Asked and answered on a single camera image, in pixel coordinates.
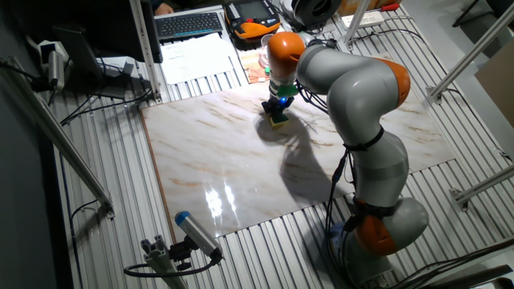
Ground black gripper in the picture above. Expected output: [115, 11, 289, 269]
[261, 94, 295, 118]

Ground green yellow sponge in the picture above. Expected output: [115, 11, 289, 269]
[269, 111, 290, 129]

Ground person hand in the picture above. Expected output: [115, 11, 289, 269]
[153, 2, 175, 17]

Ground orange striped towel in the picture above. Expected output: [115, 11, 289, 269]
[239, 47, 272, 84]

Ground clear glass cup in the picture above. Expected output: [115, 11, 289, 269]
[259, 34, 274, 69]

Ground orange black teach pendant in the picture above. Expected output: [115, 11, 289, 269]
[223, 0, 282, 41]

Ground white printed paper sheet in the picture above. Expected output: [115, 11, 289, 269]
[159, 32, 236, 86]

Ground marble pattern board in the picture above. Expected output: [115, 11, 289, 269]
[140, 51, 457, 242]

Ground black round spool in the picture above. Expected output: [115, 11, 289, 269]
[280, 0, 343, 33]

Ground black keyboard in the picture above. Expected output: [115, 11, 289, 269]
[154, 11, 224, 41]

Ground white power strip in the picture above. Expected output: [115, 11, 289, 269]
[340, 10, 386, 29]

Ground brown cardboard box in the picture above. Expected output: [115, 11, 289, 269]
[337, 0, 402, 17]

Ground black computer monitor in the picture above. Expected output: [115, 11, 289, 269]
[51, 0, 164, 100]

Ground aluminium profile stub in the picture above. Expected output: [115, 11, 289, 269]
[140, 234, 190, 289]

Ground brown cardboard panel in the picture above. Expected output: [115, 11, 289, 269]
[474, 47, 514, 129]

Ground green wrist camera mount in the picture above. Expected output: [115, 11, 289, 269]
[264, 67, 300, 99]

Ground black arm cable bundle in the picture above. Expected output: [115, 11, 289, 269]
[295, 38, 386, 289]

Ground aluminium frame post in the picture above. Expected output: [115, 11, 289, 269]
[128, 0, 162, 104]
[340, 0, 373, 51]

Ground silver camera with blue cap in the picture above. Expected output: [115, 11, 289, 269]
[174, 210, 224, 262]

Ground black desk cables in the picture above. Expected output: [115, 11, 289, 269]
[59, 86, 153, 126]

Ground black camera ball mount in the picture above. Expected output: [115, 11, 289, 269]
[168, 236, 198, 272]

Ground aluminium frame beam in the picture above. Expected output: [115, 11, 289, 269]
[0, 55, 116, 220]
[425, 2, 514, 104]
[449, 164, 514, 212]

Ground black camera cable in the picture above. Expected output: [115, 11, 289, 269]
[123, 256, 222, 279]

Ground silver depth camera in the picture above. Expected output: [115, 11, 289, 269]
[38, 39, 71, 92]

